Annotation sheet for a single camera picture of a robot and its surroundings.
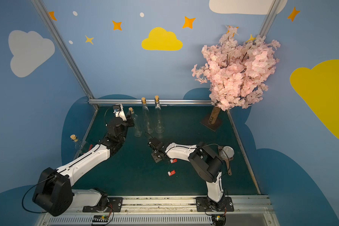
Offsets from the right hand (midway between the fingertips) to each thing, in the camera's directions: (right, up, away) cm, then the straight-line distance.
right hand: (160, 153), depth 94 cm
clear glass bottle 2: (-9, +17, +8) cm, 21 cm away
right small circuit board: (+33, -30, -20) cm, 49 cm away
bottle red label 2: (+7, -10, -10) cm, 16 cm away
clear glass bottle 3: (-18, +13, +11) cm, 24 cm away
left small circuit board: (-30, -30, -21) cm, 47 cm away
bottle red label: (+9, -5, -1) cm, 10 cm away
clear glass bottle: (-1, +17, +15) cm, 22 cm away
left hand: (-18, +28, -14) cm, 36 cm away
